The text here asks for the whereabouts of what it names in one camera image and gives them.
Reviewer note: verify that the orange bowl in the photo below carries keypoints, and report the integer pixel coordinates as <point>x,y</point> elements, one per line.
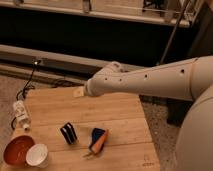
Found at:
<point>15,152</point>

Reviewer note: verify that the white plastic bottle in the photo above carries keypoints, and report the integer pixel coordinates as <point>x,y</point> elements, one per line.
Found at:
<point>21,114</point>

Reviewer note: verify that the blue and orange scissors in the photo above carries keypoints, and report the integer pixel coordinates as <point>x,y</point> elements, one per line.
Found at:
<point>99,137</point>

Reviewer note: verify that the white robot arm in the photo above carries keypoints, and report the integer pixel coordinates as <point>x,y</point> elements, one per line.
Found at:
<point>184,80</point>

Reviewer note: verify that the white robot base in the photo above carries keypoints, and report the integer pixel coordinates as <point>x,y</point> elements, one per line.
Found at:
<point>194,148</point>

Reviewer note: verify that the metal pole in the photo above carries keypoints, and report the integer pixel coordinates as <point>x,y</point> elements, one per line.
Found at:
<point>169,43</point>

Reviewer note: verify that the white robot wrist gripper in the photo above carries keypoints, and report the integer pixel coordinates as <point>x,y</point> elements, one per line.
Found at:
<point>94,86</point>

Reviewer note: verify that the white paper cup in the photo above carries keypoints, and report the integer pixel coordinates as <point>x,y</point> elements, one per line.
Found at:
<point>38,156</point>

